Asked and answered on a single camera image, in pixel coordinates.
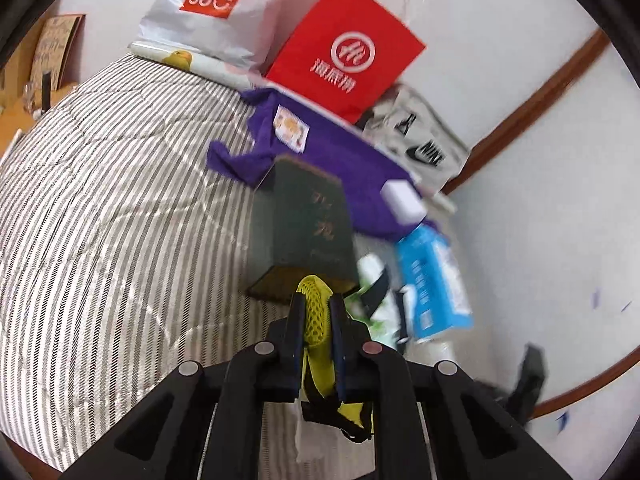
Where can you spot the wooden desk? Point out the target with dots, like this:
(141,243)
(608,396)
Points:
(12,110)

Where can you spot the rolled white poster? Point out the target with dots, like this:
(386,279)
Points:
(190,60)

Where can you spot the dark green box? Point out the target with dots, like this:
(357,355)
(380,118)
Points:
(300,220)

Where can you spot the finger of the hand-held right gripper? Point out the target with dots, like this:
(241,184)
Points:
(532,365)

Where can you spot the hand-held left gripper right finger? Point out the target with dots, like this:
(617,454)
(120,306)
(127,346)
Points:
(336,347)

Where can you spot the striped bed blanket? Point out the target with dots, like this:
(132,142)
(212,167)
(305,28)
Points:
(125,210)

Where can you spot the framed picture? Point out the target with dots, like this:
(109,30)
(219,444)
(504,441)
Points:
(55,47)

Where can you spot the white plastic shopping bag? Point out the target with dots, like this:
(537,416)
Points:
(165,25)

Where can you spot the purple cloth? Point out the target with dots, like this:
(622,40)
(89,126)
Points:
(345,160)

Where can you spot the green tissue pack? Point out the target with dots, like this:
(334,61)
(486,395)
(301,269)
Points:
(367,265)

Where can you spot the blue tissue box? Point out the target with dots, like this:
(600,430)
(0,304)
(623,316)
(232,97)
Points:
(430,280)

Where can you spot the red paper bag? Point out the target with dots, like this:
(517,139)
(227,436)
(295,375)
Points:
(345,50)

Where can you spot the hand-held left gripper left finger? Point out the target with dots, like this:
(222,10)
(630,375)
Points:
(299,332)

